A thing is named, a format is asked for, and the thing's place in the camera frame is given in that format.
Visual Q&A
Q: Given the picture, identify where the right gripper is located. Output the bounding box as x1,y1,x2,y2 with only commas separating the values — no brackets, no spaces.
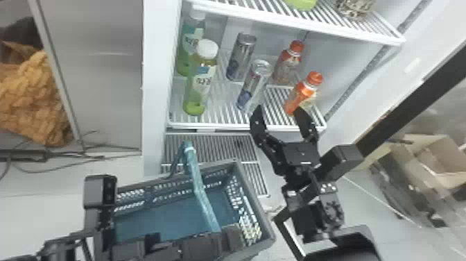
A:
249,104,322,191

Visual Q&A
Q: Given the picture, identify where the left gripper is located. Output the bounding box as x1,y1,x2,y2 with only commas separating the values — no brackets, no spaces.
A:
110,224,246,261

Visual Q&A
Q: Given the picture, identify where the orange bottle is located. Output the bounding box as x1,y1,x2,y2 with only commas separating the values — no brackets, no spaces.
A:
271,40,306,87
283,71,325,117

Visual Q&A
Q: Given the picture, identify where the blue basket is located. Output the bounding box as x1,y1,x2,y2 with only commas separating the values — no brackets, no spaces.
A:
108,140,277,261

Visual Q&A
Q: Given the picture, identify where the silver blue can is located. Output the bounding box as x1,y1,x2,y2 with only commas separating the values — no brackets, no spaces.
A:
236,58,273,112
225,33,258,82

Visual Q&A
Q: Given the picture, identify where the green bottle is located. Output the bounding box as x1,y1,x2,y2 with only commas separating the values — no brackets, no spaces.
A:
182,38,220,117
283,0,318,11
175,10,207,78

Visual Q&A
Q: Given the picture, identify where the fridge door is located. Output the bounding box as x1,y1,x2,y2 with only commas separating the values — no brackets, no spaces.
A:
317,0,466,261

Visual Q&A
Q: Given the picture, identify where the white fridge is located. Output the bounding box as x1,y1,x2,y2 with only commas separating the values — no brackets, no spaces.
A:
141,0,407,199

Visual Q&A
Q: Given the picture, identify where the grey speckled can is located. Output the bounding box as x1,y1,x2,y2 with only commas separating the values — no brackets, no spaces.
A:
332,0,376,19

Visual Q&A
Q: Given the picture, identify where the cardboard box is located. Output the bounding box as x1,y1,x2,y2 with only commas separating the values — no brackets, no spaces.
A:
380,133,466,192

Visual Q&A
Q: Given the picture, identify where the tan woven cloth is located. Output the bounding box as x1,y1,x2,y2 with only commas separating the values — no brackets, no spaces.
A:
0,39,75,148

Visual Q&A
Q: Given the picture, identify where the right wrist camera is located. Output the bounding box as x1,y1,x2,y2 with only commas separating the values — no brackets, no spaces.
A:
316,143,365,180

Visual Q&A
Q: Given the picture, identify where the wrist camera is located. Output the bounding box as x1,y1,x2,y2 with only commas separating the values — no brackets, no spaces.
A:
316,143,365,180
83,174,119,220

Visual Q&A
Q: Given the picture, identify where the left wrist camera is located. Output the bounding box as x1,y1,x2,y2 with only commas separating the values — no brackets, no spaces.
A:
83,174,119,220

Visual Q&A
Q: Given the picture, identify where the black cable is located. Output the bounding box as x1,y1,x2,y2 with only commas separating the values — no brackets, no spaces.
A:
0,130,142,182

